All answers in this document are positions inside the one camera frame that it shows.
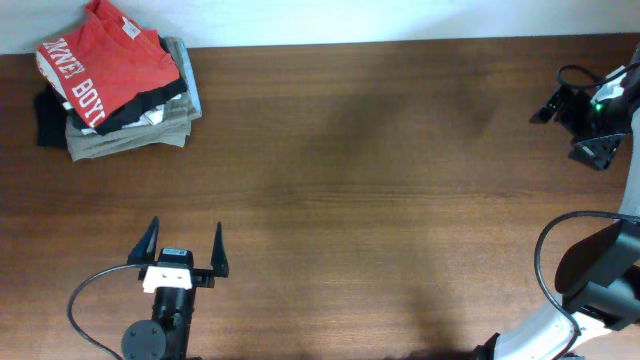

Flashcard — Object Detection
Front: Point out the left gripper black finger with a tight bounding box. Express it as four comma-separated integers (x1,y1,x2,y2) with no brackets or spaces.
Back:
210,222,229,278
127,216,159,265

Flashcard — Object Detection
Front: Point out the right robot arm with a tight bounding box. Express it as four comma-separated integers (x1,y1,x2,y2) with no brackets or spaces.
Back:
469,54,639,360

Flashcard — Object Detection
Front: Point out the khaki folded garment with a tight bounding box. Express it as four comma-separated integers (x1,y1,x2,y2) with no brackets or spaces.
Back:
65,37,202,161

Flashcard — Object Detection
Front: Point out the orange red t-shirt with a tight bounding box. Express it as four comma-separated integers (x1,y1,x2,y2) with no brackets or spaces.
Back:
34,0,182,130

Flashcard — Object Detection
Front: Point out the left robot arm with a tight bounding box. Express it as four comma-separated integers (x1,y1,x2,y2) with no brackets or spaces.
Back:
121,217,230,360

